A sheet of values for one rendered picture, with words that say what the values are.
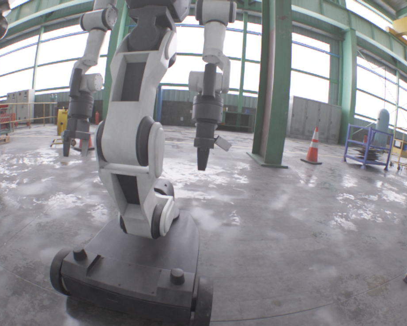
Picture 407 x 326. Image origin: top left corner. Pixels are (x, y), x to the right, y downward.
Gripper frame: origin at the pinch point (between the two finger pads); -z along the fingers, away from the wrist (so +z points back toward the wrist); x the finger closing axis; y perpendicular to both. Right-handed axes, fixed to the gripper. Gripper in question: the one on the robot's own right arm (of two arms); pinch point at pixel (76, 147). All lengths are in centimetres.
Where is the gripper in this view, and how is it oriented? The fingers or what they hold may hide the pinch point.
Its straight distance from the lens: 74.2
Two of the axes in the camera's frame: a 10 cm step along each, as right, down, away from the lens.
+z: 0.9, -9.9, -0.5
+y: 10.0, 0.9, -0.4
